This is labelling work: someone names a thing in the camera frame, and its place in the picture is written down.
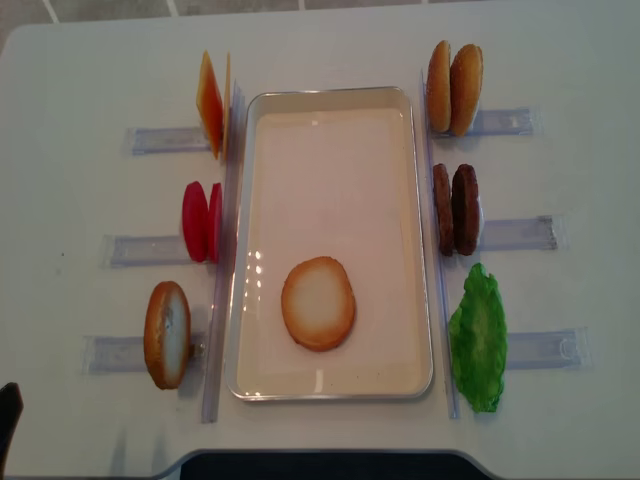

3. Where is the clear patty pusher track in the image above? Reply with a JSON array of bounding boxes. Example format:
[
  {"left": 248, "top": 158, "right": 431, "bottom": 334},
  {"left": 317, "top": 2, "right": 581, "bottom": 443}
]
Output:
[{"left": 477, "top": 215, "right": 568, "bottom": 252}]

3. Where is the clear bread pusher track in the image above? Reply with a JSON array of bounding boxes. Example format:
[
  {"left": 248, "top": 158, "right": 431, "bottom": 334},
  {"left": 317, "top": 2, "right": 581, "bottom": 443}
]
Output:
[{"left": 81, "top": 332, "right": 208, "bottom": 375}]

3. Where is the clear right long rail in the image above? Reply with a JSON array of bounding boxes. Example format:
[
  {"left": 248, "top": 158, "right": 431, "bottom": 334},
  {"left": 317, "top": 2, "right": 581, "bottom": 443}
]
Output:
[{"left": 420, "top": 67, "right": 459, "bottom": 420}]

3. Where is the orange cheese slice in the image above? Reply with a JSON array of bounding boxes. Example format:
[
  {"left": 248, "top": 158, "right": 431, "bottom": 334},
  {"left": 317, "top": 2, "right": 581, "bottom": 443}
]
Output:
[{"left": 196, "top": 50, "right": 224, "bottom": 158}]

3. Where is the clear left long rail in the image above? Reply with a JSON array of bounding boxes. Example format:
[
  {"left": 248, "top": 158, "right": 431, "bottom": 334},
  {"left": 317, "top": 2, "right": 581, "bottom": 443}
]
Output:
[{"left": 201, "top": 81, "right": 246, "bottom": 424}]

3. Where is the red tomato slice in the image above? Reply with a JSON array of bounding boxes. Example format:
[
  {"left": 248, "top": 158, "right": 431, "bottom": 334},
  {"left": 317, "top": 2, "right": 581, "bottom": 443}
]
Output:
[
  {"left": 182, "top": 181, "right": 208, "bottom": 262},
  {"left": 207, "top": 183, "right": 223, "bottom": 264}
]

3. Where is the clear cheese pusher track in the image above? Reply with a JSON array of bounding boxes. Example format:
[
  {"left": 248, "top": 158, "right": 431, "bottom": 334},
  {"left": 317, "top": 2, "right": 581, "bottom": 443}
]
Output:
[{"left": 125, "top": 127, "right": 210, "bottom": 155}]

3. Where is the clear tomato pusher track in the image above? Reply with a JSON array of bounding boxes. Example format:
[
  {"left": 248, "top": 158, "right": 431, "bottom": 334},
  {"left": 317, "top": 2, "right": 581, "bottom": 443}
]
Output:
[{"left": 101, "top": 235, "right": 192, "bottom": 268}]

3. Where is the upright green lettuce leaf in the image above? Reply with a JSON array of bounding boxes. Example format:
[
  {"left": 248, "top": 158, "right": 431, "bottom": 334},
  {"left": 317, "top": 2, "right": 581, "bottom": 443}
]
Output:
[{"left": 449, "top": 263, "right": 508, "bottom": 413}]

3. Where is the clear long rail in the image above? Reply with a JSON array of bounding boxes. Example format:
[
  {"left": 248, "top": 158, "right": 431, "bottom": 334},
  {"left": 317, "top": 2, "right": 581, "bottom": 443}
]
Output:
[
  {"left": 201, "top": 81, "right": 246, "bottom": 424},
  {"left": 420, "top": 67, "right": 459, "bottom": 420}
]

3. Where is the clear bun pusher track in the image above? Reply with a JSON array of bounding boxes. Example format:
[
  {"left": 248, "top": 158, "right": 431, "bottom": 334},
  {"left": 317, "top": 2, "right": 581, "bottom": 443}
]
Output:
[{"left": 467, "top": 106, "right": 544, "bottom": 136}]

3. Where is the white rectangular tray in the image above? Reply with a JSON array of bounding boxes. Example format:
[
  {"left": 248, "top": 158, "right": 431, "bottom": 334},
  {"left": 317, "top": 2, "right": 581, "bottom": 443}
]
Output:
[{"left": 225, "top": 86, "right": 433, "bottom": 401}]

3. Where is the clear lettuce pusher track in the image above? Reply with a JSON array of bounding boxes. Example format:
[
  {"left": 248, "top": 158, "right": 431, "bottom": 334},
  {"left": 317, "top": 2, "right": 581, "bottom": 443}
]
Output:
[{"left": 506, "top": 327, "right": 592, "bottom": 370}]

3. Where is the upright bread slice left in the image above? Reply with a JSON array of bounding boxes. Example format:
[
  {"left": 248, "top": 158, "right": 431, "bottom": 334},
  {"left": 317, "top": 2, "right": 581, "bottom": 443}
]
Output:
[{"left": 143, "top": 281, "right": 191, "bottom": 390}]

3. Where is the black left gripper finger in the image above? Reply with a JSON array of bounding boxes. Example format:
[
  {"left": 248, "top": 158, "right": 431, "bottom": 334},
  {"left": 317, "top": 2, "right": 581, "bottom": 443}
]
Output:
[{"left": 0, "top": 382, "right": 24, "bottom": 478}]

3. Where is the outer red tomato slice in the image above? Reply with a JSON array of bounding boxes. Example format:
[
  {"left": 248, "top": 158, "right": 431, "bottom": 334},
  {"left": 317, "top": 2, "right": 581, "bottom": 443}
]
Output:
[{"left": 182, "top": 181, "right": 208, "bottom": 262}]

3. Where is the left brown meat patty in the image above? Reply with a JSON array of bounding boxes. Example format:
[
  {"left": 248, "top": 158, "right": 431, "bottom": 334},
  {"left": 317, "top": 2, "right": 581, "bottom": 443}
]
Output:
[{"left": 432, "top": 164, "right": 454, "bottom": 257}]

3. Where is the left bun top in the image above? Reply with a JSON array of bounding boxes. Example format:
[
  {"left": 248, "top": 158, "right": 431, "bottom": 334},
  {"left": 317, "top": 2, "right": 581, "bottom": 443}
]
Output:
[{"left": 426, "top": 40, "right": 451, "bottom": 132}]

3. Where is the right bun top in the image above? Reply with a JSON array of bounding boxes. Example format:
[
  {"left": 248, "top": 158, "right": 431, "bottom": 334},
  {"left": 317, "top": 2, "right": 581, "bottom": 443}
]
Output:
[{"left": 450, "top": 44, "right": 484, "bottom": 137}]

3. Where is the bread slice on tray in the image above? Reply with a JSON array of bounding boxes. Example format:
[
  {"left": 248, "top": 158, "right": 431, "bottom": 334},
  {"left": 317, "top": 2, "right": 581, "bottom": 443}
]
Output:
[{"left": 281, "top": 256, "right": 356, "bottom": 352}]

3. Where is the right brown meat patty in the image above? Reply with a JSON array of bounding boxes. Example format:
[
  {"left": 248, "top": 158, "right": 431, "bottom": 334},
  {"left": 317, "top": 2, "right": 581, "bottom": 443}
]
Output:
[{"left": 451, "top": 164, "right": 480, "bottom": 256}]

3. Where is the inner red tomato slice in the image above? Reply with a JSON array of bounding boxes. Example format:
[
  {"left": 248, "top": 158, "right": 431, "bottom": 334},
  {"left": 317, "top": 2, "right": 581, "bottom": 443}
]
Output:
[{"left": 207, "top": 183, "right": 223, "bottom": 264}]

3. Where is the bun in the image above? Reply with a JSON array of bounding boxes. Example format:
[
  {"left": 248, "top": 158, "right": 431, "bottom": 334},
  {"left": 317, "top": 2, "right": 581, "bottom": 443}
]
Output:
[
  {"left": 426, "top": 40, "right": 451, "bottom": 132},
  {"left": 450, "top": 44, "right": 484, "bottom": 137}
]

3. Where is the brown meat patty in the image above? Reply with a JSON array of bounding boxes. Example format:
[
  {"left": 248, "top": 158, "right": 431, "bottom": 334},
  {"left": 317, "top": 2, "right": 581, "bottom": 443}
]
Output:
[
  {"left": 432, "top": 164, "right": 454, "bottom": 257},
  {"left": 451, "top": 164, "right": 480, "bottom": 256}
]

